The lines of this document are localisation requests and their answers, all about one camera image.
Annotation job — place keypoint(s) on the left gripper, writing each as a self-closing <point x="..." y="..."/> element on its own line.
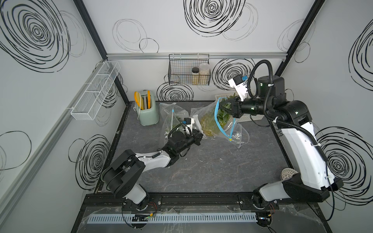
<point x="196" y="138"/>

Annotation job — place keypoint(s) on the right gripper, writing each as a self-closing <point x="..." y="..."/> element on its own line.
<point x="234" y="108"/>

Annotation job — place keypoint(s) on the zip-top bag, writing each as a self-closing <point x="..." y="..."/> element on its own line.
<point x="237" y="135"/>
<point x="168" y="124"/>
<point x="197" y="123"/>
<point x="172" y="109"/>

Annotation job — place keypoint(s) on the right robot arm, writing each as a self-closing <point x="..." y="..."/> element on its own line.
<point x="263" y="93"/>

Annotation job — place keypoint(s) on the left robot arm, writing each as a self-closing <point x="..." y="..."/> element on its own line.
<point x="121" y="176"/>

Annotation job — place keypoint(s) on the white plastic basket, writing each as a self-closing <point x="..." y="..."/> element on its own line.
<point x="245" y="117"/>

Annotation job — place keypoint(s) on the white lid jar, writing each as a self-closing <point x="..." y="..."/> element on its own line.
<point x="204" y="74"/>

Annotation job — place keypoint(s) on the black lid spice jar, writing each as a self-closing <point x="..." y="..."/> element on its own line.
<point x="195" y="76"/>

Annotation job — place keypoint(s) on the mint green toaster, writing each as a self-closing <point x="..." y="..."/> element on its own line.
<point x="147" y="117"/>

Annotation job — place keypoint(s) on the orange toast slice right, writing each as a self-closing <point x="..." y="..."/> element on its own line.
<point x="149" y="100"/>

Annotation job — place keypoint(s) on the yellow toast slice left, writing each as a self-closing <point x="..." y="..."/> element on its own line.
<point x="139" y="100"/>

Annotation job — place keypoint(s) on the white woven ball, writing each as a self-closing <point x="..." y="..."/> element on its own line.
<point x="288" y="173"/>

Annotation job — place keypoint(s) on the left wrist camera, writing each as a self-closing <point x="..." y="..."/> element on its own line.
<point x="189" y="122"/>

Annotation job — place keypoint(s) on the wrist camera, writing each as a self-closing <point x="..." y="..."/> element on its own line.
<point x="239" y="83"/>
<point x="189" y="122"/>

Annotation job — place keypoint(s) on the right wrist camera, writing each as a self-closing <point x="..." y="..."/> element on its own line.
<point x="239" y="83"/>

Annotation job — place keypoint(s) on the black wire basket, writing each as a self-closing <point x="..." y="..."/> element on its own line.
<point x="181" y="64"/>

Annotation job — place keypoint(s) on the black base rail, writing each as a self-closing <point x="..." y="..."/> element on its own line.
<point x="158" y="200"/>

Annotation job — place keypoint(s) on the grey cable duct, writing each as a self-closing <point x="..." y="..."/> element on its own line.
<point x="172" y="218"/>

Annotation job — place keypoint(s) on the white wire shelf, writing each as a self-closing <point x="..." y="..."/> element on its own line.
<point x="92" y="99"/>

